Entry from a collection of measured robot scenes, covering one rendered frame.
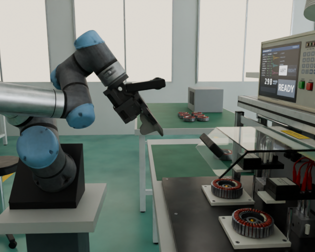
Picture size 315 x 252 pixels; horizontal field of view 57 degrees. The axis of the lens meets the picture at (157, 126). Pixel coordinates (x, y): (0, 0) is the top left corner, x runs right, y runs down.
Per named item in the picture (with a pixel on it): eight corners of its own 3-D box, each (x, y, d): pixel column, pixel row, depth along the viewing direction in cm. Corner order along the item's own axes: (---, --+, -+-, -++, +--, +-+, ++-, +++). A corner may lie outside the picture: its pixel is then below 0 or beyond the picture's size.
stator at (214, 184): (215, 199, 100) (215, 189, 99) (207, 187, 111) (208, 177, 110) (247, 199, 101) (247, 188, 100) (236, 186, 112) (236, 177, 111)
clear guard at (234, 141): (218, 179, 59) (219, 150, 58) (195, 147, 82) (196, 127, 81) (372, 175, 61) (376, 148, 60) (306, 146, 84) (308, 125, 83)
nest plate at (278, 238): (234, 249, 75) (234, 245, 74) (218, 219, 89) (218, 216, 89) (290, 247, 76) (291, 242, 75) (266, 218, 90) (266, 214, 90)
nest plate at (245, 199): (211, 205, 98) (211, 202, 98) (201, 188, 113) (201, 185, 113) (254, 204, 99) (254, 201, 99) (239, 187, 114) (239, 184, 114)
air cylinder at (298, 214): (299, 238, 80) (301, 219, 79) (285, 223, 87) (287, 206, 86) (317, 237, 80) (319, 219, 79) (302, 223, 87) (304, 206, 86)
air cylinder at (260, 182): (262, 199, 103) (263, 184, 102) (254, 190, 111) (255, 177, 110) (276, 199, 104) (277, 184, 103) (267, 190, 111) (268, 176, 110)
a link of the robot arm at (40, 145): (30, 182, 93) (14, 165, 82) (27, 146, 100) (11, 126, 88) (68, 172, 96) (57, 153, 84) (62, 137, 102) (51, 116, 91)
